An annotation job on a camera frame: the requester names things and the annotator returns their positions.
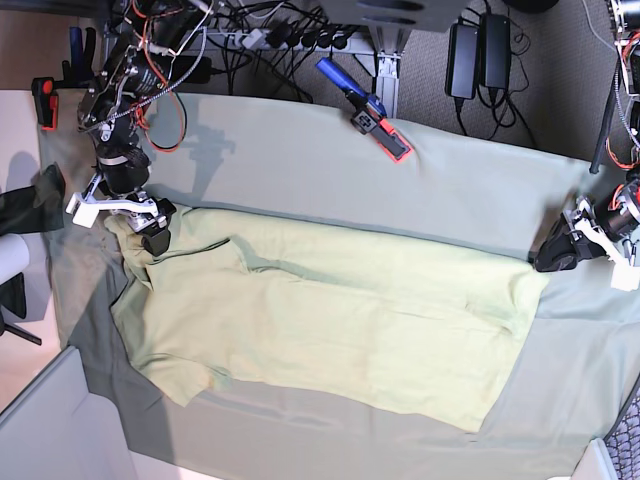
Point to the black power brick pair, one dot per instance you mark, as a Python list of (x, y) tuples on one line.
[(478, 56)]

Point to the aluminium frame post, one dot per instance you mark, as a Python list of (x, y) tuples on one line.
[(379, 51)]

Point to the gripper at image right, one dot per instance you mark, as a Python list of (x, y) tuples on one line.
[(578, 234)]

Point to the yellow-green T-shirt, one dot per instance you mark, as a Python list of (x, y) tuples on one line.
[(401, 324)]

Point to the white box left bottom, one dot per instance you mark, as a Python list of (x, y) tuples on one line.
[(57, 429)]

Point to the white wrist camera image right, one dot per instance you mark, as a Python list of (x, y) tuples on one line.
[(625, 274)]

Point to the white power strip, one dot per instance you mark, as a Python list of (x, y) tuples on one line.
[(258, 39)]

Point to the black power adapter left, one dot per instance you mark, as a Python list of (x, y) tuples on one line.
[(175, 68)]

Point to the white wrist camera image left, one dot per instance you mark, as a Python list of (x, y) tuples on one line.
[(84, 212)]

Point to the dark green hanging cloth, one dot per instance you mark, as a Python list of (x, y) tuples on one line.
[(37, 208)]

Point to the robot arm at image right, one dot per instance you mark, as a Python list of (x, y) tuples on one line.
[(616, 26)]

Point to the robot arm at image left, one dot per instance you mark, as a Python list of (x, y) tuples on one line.
[(146, 64)]

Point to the blue orange clamp centre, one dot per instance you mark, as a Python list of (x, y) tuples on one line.
[(370, 116)]

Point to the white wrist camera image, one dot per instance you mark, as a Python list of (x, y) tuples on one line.
[(625, 274), (84, 212)]

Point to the patterned grey basket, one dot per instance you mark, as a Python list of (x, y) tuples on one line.
[(622, 442)]

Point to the white cylinder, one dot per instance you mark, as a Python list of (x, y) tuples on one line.
[(14, 256)]

